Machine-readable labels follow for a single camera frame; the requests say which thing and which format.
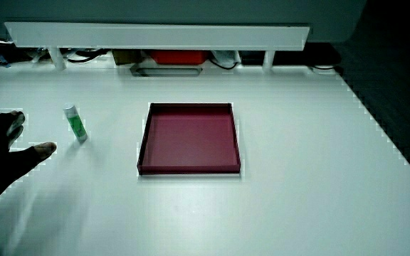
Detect red box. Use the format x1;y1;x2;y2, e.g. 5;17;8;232
150;50;210;65

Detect dark red shallow tray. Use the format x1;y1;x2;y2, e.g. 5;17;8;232
137;102;242;176

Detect green white glue stick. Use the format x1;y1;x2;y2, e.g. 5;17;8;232
62;102;89;144

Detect black cable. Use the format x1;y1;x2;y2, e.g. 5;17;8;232
209;58;241;70
67;49;109;64

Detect grey cable slot cover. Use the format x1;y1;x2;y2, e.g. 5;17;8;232
130;65;204;78

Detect brown box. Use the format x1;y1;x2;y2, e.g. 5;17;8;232
112;49;143;66

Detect white desk shelf riser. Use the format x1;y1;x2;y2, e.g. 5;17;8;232
4;21;311;71

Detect white bag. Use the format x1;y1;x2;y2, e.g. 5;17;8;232
211;50;242;66

